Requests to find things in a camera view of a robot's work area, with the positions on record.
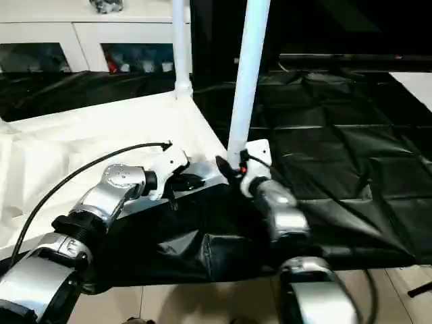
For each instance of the white cabinet with glass doors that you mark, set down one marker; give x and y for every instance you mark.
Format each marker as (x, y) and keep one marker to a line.
(67, 30)

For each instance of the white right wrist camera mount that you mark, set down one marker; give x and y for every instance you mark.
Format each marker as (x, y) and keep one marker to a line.
(256, 152)

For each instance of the black stand leg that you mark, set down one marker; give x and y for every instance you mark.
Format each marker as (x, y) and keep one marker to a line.
(420, 290)

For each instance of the white plastic table top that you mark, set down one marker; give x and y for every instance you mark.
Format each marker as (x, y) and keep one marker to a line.
(84, 128)

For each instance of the long black pole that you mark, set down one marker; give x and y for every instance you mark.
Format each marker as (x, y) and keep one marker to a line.
(337, 57)

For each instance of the white plastic table leg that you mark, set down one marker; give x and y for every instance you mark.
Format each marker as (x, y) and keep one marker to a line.
(246, 84)
(182, 50)
(5, 125)

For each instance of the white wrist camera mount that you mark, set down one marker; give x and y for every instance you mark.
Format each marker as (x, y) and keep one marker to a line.
(256, 152)
(168, 165)

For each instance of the red bottle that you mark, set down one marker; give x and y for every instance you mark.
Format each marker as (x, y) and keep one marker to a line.
(113, 64)

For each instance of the black backdrop curtain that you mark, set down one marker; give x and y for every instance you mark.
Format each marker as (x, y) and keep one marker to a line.
(320, 27)

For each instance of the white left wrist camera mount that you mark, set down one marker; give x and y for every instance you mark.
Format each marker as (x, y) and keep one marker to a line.
(168, 165)

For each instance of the clear bag of dark items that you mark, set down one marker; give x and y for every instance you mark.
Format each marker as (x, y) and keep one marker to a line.
(107, 6)

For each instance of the black plastic sheet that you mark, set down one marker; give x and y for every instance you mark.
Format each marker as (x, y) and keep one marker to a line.
(337, 152)

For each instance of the white flat board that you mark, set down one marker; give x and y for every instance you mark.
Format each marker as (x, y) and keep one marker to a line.
(415, 87)

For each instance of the small white jar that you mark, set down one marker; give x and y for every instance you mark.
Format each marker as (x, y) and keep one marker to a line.
(125, 67)
(165, 67)

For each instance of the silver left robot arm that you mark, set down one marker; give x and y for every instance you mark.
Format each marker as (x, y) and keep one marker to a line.
(111, 182)

